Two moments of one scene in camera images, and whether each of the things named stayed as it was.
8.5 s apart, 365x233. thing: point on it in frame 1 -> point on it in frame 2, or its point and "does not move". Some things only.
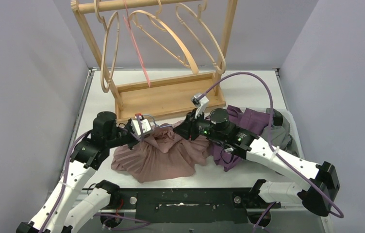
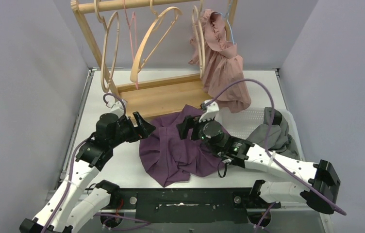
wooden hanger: (192, 66) -> (134, 69)
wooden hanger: (107, 27) does not move
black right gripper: (188, 128) does not move
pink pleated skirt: (163, 154) -> (221, 63)
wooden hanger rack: (143, 98) does not move
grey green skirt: (280, 138) does not move
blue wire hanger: (154, 120) -> (226, 16)
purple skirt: (254, 120) -> (171, 159)
